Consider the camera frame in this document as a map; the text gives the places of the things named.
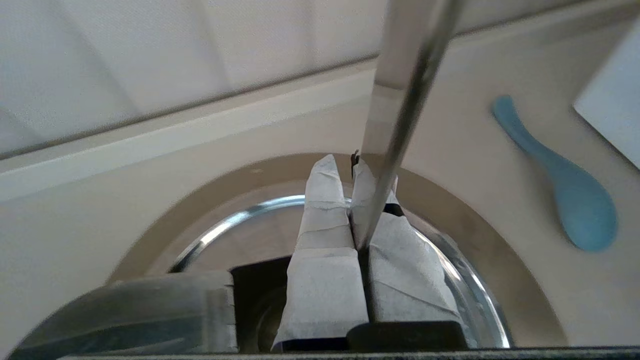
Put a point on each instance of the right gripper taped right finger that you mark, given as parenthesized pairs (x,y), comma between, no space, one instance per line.
(415,280)

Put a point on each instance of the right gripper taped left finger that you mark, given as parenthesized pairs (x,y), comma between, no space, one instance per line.
(325,280)

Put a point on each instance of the round steel lid black knob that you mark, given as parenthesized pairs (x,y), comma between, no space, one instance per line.
(250,240)

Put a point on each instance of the blue plastic rice spoon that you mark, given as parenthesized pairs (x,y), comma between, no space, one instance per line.
(575,200)

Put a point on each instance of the white rectangular box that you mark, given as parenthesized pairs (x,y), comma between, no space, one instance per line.
(617,110)

